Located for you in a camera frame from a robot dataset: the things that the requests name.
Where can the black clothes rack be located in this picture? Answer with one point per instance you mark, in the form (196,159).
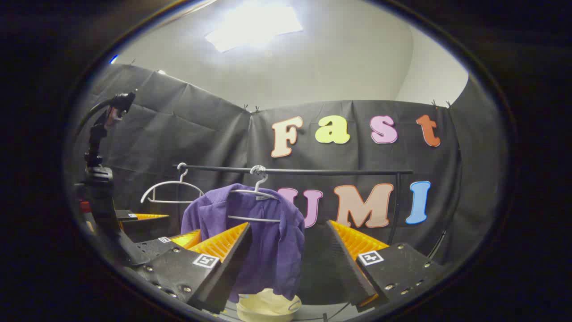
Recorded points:
(313,171)

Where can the black backdrop cloth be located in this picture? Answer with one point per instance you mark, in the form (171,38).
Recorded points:
(178,134)

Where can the purple knit garment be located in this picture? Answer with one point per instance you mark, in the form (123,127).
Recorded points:
(272,250)

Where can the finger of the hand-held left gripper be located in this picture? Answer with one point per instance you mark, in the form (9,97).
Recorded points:
(154,250)
(127,215)

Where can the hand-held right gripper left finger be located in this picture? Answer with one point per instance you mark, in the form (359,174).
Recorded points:
(232,273)

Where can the ceiling light panel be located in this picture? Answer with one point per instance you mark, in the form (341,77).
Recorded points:
(254,27)

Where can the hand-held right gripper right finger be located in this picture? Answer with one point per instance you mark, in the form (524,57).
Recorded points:
(346,264)

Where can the white clothes hanger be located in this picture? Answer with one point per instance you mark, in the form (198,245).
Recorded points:
(178,181)
(254,219)

